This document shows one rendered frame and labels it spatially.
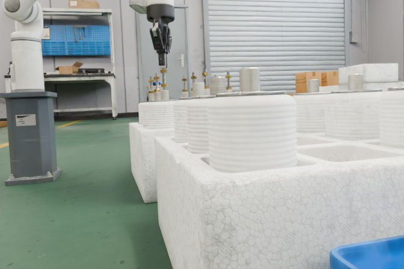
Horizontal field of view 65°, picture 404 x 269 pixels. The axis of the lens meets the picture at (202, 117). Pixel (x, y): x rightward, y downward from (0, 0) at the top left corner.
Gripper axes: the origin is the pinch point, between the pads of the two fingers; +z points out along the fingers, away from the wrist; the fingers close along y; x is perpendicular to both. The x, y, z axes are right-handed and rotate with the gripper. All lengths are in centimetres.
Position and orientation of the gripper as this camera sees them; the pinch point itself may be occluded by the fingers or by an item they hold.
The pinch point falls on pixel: (162, 60)
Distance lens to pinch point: 87.7
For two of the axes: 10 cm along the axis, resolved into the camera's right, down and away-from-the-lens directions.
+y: 1.8, -0.6, 9.8
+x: -9.8, 0.3, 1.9
